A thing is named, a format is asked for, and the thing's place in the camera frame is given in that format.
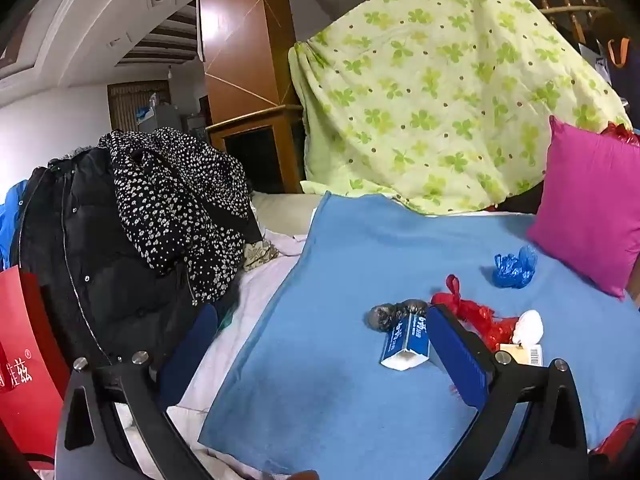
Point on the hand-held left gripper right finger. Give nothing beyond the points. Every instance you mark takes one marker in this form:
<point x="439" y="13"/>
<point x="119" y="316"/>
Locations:
<point x="455" y="355"/>

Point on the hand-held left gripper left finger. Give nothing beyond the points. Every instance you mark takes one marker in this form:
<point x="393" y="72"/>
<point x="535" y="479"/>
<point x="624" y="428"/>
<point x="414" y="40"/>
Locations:
<point x="190" y="345"/>

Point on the red plastic bag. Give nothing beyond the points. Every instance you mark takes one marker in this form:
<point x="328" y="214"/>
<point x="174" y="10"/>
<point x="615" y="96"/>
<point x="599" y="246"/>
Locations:
<point x="475" y="315"/>

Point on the blue white carton box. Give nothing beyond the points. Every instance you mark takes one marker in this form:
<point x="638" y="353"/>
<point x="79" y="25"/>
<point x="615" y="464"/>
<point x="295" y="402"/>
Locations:
<point x="402" y="345"/>

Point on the grey plastic bag wad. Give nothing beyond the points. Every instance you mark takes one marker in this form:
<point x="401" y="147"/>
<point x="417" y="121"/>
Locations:
<point x="390" y="315"/>

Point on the blue plastic bag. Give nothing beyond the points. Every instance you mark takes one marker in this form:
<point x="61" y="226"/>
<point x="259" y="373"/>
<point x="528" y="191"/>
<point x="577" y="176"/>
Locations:
<point x="512" y="267"/>

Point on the barcode label card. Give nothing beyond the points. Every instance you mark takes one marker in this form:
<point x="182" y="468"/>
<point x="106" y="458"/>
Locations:
<point x="525" y="355"/>

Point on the white tissue wad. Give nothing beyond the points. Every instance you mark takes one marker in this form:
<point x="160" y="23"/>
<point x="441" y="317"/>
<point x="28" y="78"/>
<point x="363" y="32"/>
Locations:
<point x="530" y="327"/>

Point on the beige patterned cloth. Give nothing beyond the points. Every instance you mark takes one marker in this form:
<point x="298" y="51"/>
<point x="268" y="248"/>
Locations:
<point x="260" y="255"/>

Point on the black white floral garment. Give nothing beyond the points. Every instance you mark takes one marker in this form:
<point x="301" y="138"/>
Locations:
<point x="165" y="210"/>

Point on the blue blanket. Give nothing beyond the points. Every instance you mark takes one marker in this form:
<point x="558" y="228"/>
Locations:
<point x="325" y="410"/>

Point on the black puffer jacket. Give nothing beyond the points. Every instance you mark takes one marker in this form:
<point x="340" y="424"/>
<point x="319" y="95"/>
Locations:
<point x="75" y="260"/>

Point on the red paper bag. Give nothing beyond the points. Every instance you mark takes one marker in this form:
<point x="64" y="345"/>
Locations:
<point x="25" y="360"/>

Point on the red plastic item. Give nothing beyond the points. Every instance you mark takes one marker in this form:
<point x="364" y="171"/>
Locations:
<point x="617" y="440"/>

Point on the magenta pillow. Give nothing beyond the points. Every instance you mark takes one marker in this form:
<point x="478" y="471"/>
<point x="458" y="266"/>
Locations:
<point x="585" y="200"/>

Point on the blue garment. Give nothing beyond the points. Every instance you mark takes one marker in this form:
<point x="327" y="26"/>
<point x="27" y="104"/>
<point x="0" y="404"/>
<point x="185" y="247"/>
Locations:
<point x="10" y="220"/>

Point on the green clover print blanket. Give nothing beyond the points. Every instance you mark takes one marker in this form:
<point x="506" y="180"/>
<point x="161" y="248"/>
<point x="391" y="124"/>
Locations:
<point x="425" y="85"/>

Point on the crumpled red plastic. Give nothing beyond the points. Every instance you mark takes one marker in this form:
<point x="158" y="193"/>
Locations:
<point x="620" y="132"/>

